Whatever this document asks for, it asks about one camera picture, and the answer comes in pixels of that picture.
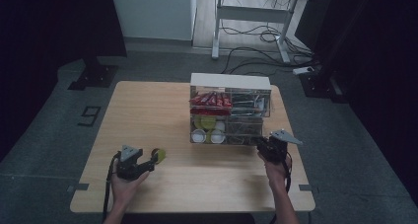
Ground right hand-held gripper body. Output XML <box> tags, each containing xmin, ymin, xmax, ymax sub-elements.
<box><xmin>260</xmin><ymin>129</ymin><xmax>304</xmax><ymax>164</ymax></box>

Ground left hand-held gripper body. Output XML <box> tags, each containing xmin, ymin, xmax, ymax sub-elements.
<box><xmin>116</xmin><ymin>144</ymin><xmax>148</xmax><ymax>182</ymax></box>

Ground clear organizer with white lid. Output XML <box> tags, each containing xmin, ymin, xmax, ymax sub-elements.
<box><xmin>189</xmin><ymin>72</ymin><xmax>273</xmax><ymax>147</ymax></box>

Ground person's left hand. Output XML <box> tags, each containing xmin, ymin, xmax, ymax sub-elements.
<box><xmin>109</xmin><ymin>163</ymin><xmax>150</xmax><ymax>208</ymax></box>

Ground person's right hand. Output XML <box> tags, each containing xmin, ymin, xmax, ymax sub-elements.
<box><xmin>257</xmin><ymin>152</ymin><xmax>293</xmax><ymax>193</ymax></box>

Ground bundle of dark sticks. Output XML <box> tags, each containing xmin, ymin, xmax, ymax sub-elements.
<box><xmin>226</xmin><ymin>116</ymin><xmax>263</xmax><ymax>144</ymax></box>

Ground grey tape strip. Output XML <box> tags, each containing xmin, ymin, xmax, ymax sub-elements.
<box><xmin>67</xmin><ymin>183</ymin><xmax>91</xmax><ymax>192</ymax></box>

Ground row of red packets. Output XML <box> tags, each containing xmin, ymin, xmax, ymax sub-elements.
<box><xmin>189</xmin><ymin>91</ymin><xmax>233</xmax><ymax>116</ymax></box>

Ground black stand base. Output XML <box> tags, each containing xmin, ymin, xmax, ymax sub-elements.
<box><xmin>300</xmin><ymin>65</ymin><xmax>349</xmax><ymax>104</ymax></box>
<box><xmin>67</xmin><ymin>54</ymin><xmax>119</xmax><ymax>91</ymax></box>

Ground white power strip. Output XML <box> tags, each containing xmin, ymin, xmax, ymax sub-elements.
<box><xmin>292</xmin><ymin>65</ymin><xmax>315</xmax><ymax>76</ymax></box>

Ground black curtain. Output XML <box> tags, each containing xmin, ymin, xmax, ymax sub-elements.
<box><xmin>0</xmin><ymin>0</ymin><xmax>128</xmax><ymax>161</ymax></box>
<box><xmin>312</xmin><ymin>0</ymin><xmax>418</xmax><ymax>205</ymax></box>

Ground white cabinet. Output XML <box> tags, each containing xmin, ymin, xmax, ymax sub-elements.
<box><xmin>108</xmin><ymin>0</ymin><xmax>197</xmax><ymax>41</ymax></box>

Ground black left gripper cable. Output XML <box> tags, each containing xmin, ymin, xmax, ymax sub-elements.
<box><xmin>102</xmin><ymin>151</ymin><xmax>122</xmax><ymax>222</ymax></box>

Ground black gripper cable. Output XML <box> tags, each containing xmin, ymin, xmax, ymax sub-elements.
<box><xmin>102</xmin><ymin>151</ymin><xmax>122</xmax><ymax>222</ymax></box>
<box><xmin>270</xmin><ymin>158</ymin><xmax>294</xmax><ymax>224</ymax></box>

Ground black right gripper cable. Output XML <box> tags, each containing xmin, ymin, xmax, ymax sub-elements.
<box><xmin>270</xmin><ymin>158</ymin><xmax>294</xmax><ymax>224</ymax></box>

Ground black floor cables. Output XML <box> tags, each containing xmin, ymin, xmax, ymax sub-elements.
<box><xmin>220</xmin><ymin>23</ymin><xmax>319</xmax><ymax>77</ymax></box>

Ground white metal frame desk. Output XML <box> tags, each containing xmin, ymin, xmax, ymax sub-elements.
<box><xmin>210</xmin><ymin>0</ymin><xmax>333</xmax><ymax>64</ymax></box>

